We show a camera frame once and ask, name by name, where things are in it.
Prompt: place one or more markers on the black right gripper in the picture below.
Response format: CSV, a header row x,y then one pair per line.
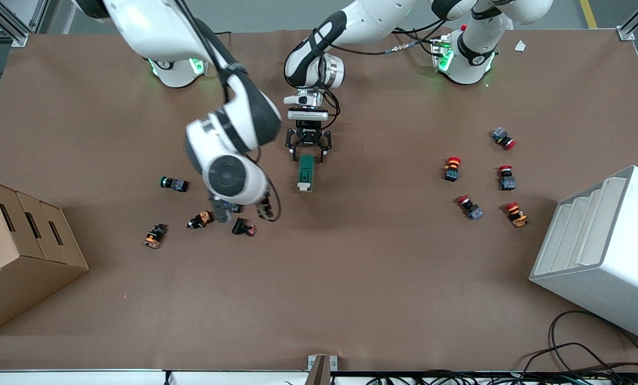
x,y
266,206

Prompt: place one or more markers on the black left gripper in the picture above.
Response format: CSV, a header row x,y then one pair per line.
x,y
308,134

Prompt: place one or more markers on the green load switch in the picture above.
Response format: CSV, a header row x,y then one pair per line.
x,y
305,174

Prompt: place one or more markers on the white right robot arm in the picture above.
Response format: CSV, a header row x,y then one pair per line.
x,y
153,27

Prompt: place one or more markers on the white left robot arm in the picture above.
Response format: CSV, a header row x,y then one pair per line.
x,y
372,21

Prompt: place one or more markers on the square black white-faced button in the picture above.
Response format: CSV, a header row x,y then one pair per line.
x,y
243,227

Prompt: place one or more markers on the red button blue black body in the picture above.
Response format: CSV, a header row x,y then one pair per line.
x,y
506,178
504,138
469,207

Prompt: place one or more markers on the red button orange body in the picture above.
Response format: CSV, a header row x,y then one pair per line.
x,y
516,214

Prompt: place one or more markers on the white paper scrap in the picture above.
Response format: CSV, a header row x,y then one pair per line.
x,y
520,46

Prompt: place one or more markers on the brown cardboard box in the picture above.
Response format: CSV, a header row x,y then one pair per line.
x,y
9,267

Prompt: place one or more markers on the white stepped storage bin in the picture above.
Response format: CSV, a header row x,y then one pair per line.
x,y
607,256

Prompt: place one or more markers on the black selector switch orange body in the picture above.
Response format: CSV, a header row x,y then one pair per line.
x,y
200,219

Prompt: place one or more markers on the metal table edge bracket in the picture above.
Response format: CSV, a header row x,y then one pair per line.
x,y
321,369

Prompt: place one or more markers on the white table edge rail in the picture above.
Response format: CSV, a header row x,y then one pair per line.
x,y
84,377

